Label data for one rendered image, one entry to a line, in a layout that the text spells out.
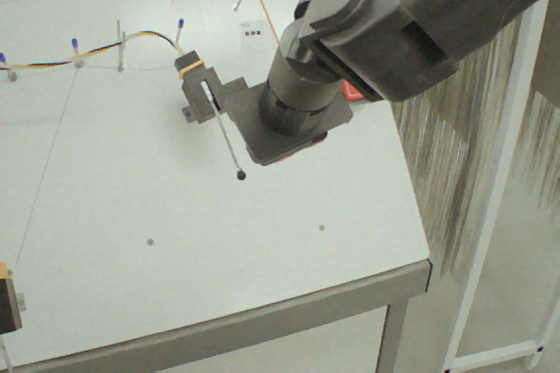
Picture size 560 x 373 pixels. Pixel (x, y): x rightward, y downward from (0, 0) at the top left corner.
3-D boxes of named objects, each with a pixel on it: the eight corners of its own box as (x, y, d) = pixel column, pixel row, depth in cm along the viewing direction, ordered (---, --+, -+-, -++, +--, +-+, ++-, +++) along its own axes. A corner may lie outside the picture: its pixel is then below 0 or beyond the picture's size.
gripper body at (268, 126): (221, 106, 53) (229, 68, 46) (316, 67, 56) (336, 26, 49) (254, 168, 51) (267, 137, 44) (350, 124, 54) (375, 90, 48)
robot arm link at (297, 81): (270, 57, 40) (346, 89, 40) (302, -15, 43) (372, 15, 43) (256, 99, 46) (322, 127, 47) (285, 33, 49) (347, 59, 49)
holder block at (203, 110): (199, 124, 76) (203, 116, 73) (180, 87, 77) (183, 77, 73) (227, 112, 78) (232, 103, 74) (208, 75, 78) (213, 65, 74)
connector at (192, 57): (191, 93, 76) (192, 88, 74) (172, 63, 76) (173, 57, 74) (210, 83, 77) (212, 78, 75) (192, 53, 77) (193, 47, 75)
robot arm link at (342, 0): (349, 10, 34) (431, 90, 39) (395, -110, 38) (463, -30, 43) (235, 54, 44) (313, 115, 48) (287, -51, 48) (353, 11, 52)
